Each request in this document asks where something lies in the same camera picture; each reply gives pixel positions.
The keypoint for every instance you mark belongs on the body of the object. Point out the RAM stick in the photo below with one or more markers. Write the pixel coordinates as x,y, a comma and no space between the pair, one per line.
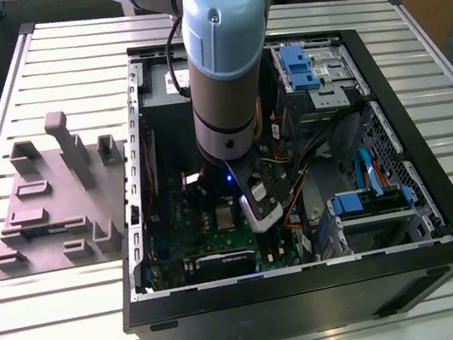
52,228

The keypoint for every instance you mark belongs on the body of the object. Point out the black PC case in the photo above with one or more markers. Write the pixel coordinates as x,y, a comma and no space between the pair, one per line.
275,313

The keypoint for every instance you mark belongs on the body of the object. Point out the silver CPU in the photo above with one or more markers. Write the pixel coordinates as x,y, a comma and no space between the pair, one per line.
225,216

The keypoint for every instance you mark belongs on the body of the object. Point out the green motherboard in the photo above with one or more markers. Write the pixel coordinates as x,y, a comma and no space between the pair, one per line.
203,242

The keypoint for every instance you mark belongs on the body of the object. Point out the metal drive bay cage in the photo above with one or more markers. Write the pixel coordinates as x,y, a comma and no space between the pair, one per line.
327,98

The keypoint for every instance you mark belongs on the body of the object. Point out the grey parts rack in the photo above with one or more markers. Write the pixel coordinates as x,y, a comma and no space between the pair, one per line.
68,203

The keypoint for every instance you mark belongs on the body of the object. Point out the blue drive bay latch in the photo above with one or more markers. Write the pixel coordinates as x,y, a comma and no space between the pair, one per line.
298,68

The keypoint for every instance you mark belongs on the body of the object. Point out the hard disk in blue carrier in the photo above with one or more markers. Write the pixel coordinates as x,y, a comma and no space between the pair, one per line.
350,204

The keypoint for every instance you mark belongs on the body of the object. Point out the grey power supply unit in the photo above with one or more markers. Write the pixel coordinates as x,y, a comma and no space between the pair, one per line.
168,127

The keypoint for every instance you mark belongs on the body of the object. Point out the black graphics card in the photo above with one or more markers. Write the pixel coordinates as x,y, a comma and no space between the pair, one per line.
224,263

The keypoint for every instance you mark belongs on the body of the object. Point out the silver white wrist camera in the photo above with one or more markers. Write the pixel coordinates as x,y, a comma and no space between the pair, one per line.
262,216

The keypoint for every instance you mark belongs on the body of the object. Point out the black RAM slot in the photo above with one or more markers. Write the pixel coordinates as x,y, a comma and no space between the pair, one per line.
265,246
278,243

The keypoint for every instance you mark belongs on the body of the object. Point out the black table corner cap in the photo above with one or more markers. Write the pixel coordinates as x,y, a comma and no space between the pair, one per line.
26,28
394,1

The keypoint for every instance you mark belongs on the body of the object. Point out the blue board connector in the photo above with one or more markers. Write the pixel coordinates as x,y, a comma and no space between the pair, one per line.
162,249

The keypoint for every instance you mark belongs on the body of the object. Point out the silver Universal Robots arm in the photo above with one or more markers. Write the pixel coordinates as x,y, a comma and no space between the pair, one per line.
228,70

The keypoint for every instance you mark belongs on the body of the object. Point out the metal disk bay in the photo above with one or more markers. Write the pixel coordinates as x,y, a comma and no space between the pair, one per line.
381,223

